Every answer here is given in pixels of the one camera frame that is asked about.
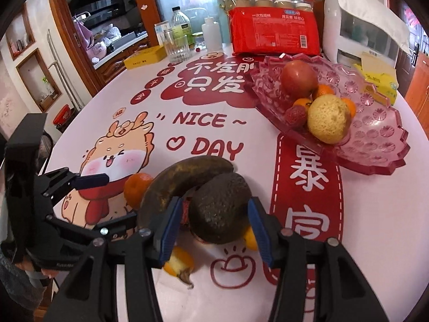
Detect person's left forearm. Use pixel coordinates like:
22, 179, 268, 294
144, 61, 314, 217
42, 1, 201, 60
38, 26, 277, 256
0, 241, 51, 322

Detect brown overripe banana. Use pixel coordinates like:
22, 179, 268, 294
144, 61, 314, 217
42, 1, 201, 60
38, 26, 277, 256
137, 156, 234, 232

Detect clear drinking glass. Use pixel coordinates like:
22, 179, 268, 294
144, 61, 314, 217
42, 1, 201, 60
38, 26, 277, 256
164, 35, 190, 64

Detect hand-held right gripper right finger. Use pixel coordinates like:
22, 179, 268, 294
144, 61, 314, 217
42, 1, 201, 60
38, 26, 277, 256
247, 197, 391, 322

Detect white squeeze bottle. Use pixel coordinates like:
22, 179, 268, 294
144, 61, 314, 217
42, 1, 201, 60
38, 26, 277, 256
201, 16, 224, 53

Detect brown entrance door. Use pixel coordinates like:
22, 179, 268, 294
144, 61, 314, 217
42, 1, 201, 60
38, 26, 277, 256
395, 42, 421, 98

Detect dark avocado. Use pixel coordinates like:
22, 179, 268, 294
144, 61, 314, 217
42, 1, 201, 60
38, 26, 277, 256
188, 173, 253, 244

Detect red jujube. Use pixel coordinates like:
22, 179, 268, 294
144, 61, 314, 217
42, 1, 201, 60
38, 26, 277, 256
285, 105, 308, 128
181, 198, 193, 225

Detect red plastic package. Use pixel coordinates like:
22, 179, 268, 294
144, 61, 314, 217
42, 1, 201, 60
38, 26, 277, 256
228, 7, 321, 57

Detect pink glass fruit bowl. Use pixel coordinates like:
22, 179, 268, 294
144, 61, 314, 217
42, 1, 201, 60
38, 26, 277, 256
246, 54, 411, 175

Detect red apple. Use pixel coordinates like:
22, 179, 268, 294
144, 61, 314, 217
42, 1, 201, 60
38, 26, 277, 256
280, 60, 319, 99

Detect person's left hand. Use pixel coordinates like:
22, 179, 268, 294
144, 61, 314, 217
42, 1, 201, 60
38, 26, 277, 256
15, 260, 58, 280

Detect clear plastic bottle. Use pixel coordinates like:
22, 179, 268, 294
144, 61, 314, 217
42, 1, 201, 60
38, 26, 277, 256
171, 6, 193, 46

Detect black range hood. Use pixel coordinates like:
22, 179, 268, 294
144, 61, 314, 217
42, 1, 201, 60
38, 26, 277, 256
65, 0, 148, 47

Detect small yellow flat box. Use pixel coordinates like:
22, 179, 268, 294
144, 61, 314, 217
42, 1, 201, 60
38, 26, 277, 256
124, 45, 167, 70

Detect pink plastic bag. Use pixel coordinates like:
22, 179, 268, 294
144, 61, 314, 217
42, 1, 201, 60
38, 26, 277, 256
74, 15, 108, 63

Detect wooden lower kitchen cabinet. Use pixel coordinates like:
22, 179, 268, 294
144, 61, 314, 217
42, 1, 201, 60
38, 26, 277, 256
94, 35, 151, 84

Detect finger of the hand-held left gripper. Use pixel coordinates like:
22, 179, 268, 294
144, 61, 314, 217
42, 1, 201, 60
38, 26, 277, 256
40, 168, 109, 205
45, 210, 139, 243

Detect wooden wall cabinet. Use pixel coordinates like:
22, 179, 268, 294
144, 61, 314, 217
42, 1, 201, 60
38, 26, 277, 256
404, 52, 429, 108

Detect yellow pear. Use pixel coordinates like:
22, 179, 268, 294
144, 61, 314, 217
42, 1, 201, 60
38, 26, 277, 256
307, 94, 352, 144

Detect printed pink tablecloth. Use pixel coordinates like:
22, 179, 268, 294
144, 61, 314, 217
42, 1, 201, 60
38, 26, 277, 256
47, 45, 429, 322

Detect yellow tissue box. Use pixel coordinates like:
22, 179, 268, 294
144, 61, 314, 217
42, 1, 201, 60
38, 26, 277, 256
353, 51, 399, 104

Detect red basin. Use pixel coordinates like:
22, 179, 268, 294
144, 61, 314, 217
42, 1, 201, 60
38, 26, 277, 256
54, 104, 76, 126

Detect orange tangerine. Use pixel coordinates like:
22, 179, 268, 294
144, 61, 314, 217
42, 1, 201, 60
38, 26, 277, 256
293, 98, 314, 115
124, 173, 155, 210
342, 97, 357, 118
243, 226, 258, 251
313, 84, 336, 99

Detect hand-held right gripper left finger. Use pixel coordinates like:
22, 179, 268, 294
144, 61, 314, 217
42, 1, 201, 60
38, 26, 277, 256
43, 196, 184, 322

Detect metal poles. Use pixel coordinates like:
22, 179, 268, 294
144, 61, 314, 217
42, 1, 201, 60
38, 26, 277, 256
47, 28, 83, 111

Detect white countertop appliance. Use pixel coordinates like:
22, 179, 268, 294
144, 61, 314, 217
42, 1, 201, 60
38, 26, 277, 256
322, 0, 408, 69

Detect clear plastic box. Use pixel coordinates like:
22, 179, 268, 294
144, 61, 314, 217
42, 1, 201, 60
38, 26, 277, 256
154, 21, 172, 46

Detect wooden wall niche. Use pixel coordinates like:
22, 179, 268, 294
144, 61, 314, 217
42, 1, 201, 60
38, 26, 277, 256
15, 49, 62, 113
5, 3, 36, 61

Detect white cloth cover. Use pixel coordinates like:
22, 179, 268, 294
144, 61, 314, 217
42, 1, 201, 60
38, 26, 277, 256
327, 0, 411, 54

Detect small yellow banana piece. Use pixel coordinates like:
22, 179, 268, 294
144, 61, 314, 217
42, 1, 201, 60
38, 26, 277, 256
163, 246, 195, 289

